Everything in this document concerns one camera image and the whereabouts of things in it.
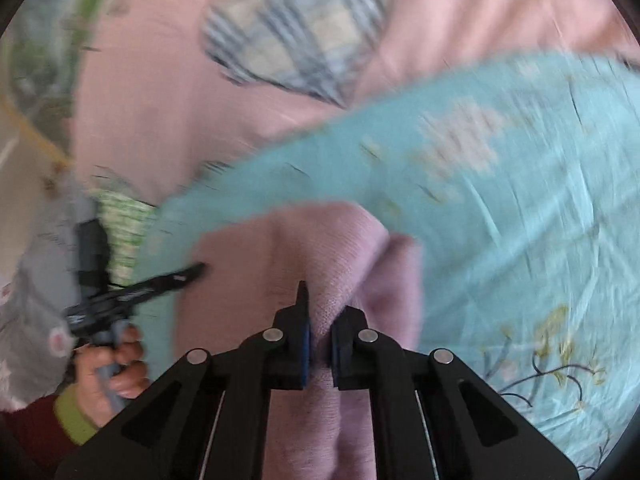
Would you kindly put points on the person's left forearm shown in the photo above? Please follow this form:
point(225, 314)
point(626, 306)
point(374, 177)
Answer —
point(55, 425)

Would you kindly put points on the green checkered pillow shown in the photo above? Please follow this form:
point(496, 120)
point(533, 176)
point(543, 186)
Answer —
point(125, 230)

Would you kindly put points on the grey pillow with lettering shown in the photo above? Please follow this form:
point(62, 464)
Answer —
point(35, 270)

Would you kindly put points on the pink knitted sweater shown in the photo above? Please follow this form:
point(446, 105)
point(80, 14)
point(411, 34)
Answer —
point(320, 250)

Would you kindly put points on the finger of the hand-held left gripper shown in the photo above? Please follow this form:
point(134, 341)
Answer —
point(182, 276)

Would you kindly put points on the pink duvet with plaid hearts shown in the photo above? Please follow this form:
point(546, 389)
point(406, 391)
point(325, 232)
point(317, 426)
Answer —
point(150, 85)

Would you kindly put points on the teal floral bed sheet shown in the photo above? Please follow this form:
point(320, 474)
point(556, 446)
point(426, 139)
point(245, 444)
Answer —
point(500, 235)

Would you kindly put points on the person's left hand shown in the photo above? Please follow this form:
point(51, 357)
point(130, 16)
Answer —
point(107, 375)

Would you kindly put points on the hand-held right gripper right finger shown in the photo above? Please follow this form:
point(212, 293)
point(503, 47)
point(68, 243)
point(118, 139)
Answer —
point(337, 355)

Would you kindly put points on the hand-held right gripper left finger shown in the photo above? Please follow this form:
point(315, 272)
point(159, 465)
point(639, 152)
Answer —
point(304, 355)

